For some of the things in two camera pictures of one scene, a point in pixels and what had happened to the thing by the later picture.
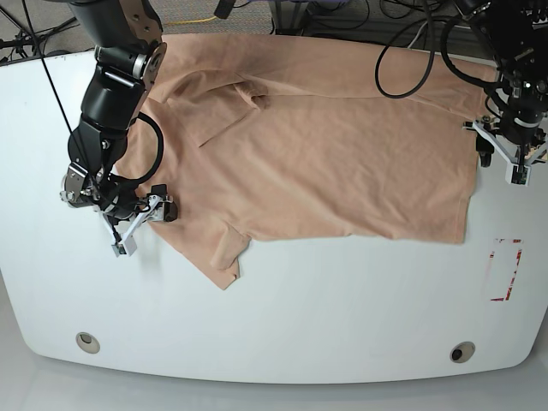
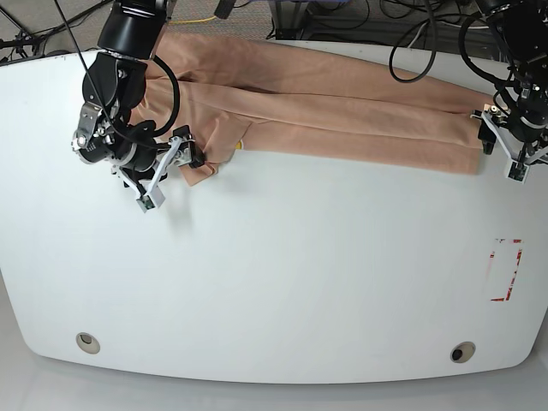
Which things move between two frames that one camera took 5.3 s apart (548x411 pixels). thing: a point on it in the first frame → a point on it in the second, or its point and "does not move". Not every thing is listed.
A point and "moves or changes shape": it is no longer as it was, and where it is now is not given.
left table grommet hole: [87, 342] does not move
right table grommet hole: [461, 351] does not move
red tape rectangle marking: [515, 268] does not move
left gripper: [113, 195] → [101, 139]
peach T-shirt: [260, 135] moves or changes shape
